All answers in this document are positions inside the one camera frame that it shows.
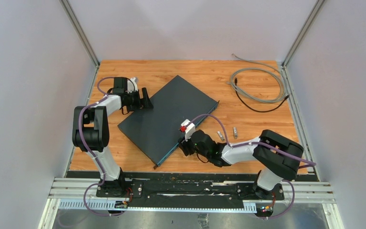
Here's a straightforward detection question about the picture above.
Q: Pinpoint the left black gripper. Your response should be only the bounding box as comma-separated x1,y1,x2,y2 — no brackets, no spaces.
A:
125,89,153,114

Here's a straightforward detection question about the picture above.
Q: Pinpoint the dark blue network switch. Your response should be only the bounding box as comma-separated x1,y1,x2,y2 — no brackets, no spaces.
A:
118,75,219,168

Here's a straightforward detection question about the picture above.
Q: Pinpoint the blue tab transceiver module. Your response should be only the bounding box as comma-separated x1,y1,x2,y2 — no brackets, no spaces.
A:
217,131,225,141

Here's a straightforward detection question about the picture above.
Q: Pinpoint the silver transceiver module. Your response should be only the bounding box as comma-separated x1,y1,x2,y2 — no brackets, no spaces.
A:
233,127,238,139

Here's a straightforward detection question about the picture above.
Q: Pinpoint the black thin cable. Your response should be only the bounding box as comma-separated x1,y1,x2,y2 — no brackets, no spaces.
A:
234,79,290,114

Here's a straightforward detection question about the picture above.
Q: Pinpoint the grey ethernet cable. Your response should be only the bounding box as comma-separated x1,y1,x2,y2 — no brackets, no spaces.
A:
226,52,287,104

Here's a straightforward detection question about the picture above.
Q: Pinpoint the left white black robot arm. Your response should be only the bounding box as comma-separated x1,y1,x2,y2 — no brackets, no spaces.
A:
72,77,153,197

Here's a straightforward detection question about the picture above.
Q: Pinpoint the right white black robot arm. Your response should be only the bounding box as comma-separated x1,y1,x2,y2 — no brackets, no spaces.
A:
179,130,304,199

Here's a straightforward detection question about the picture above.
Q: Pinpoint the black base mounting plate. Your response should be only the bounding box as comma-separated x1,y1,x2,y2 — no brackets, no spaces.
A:
66,171,319,209

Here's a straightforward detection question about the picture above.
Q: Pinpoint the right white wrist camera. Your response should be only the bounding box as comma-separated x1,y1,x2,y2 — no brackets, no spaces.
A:
179,119,195,141

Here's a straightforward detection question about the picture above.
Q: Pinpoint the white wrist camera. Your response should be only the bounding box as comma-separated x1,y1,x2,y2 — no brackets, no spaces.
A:
127,77,139,93
179,119,195,141

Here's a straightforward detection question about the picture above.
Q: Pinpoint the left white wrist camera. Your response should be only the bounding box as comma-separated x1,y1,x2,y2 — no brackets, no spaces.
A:
127,77,139,93

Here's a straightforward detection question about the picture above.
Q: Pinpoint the left aluminium corner post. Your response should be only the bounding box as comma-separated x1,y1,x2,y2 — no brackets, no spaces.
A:
59,0,100,68

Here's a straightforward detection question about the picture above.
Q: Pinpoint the aluminium corner post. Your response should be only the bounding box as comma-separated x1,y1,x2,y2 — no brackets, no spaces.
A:
282,0,326,68
59,0,100,68

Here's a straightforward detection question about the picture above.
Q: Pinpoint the aluminium front frame rail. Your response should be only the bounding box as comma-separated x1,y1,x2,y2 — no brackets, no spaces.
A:
39,178,344,229

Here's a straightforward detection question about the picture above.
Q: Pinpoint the right aluminium corner post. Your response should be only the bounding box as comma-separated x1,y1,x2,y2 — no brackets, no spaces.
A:
282,0,326,68

